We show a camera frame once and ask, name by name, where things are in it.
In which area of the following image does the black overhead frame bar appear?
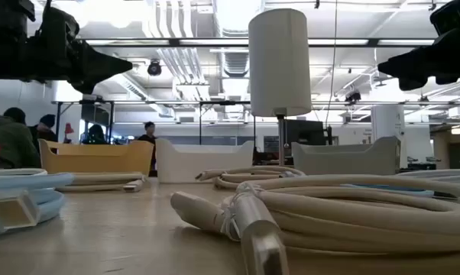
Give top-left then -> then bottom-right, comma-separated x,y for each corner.
76,37 -> 438,49

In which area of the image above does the red desk lamp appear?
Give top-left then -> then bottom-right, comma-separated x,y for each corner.
63,122 -> 76,144

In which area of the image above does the person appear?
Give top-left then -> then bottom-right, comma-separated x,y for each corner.
82,123 -> 109,146
0,106 -> 42,170
28,113 -> 60,154
137,121 -> 159,177

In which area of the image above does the yellow plastic bin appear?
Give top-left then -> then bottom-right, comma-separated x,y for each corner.
37,138 -> 155,176

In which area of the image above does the beige USB cable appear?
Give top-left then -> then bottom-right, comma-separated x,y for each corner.
170,173 -> 460,275
55,171 -> 149,193
194,165 -> 306,191

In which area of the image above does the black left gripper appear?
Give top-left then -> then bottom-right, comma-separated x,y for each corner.
21,36 -> 134,95

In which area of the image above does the grey plastic bin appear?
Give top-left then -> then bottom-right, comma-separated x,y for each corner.
290,136 -> 402,176

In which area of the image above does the black hanging camera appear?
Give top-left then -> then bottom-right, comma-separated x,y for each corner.
146,58 -> 164,77
344,89 -> 363,105

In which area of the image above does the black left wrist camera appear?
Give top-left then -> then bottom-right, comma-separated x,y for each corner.
37,5 -> 81,50

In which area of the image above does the white shade table lamp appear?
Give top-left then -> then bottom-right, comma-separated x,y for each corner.
248,8 -> 313,167

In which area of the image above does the thin hanging black wire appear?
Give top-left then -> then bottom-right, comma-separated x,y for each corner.
323,0 -> 339,129

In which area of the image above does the blue USB cable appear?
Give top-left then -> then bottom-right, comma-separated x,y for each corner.
0,167 -> 76,240
339,183 -> 436,199

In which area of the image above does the black background frame rig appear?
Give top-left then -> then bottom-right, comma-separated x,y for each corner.
50,99 -> 254,147

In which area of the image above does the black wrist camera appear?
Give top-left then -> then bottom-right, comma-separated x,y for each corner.
429,0 -> 460,36
37,5 -> 81,50

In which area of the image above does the white plastic bin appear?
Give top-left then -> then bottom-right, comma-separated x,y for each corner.
154,137 -> 255,184

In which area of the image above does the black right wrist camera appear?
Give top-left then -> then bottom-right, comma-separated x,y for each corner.
429,0 -> 460,36

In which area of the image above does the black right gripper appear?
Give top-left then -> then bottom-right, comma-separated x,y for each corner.
377,27 -> 460,92

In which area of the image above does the black monitor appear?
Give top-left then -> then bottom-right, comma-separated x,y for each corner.
284,118 -> 333,147

